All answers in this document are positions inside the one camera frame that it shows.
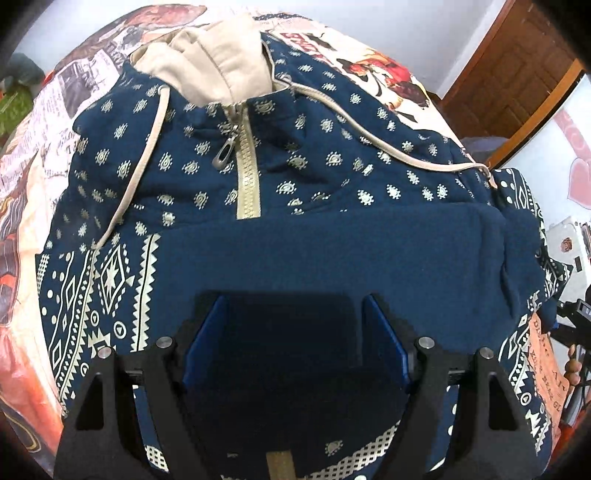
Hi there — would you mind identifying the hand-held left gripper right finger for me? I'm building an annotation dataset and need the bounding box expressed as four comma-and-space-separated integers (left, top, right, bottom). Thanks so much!
362, 293, 542, 480

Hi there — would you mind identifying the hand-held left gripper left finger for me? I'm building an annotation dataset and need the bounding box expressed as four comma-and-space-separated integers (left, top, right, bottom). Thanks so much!
53, 291, 228, 480

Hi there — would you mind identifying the navy patterned hoodie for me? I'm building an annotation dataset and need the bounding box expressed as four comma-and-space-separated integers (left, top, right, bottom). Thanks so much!
39, 16, 575, 480

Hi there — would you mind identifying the wooden beaded spindle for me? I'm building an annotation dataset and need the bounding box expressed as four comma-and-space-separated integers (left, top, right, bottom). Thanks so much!
564, 344, 583, 386

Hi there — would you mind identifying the white box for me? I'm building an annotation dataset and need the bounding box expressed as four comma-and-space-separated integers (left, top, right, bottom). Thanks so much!
546, 215, 591, 296

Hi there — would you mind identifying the grey-blue cloth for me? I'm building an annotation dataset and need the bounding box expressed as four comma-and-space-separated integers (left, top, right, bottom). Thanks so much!
458, 135, 514, 157

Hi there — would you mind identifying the printed blanket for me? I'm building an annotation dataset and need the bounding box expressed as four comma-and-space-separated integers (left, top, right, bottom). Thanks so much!
0, 4, 571, 469

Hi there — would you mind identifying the wooden door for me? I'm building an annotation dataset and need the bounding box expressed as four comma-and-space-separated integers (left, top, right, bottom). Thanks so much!
442, 0, 586, 172

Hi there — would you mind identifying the green cloth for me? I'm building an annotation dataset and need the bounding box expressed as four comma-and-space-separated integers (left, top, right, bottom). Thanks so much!
0, 85, 40, 139

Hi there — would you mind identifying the grey-green plush toy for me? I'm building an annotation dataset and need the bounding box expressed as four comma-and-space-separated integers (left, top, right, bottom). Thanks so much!
7, 52, 44, 81

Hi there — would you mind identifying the pink wall sticker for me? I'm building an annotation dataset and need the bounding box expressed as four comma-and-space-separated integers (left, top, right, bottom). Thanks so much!
553, 108, 591, 206

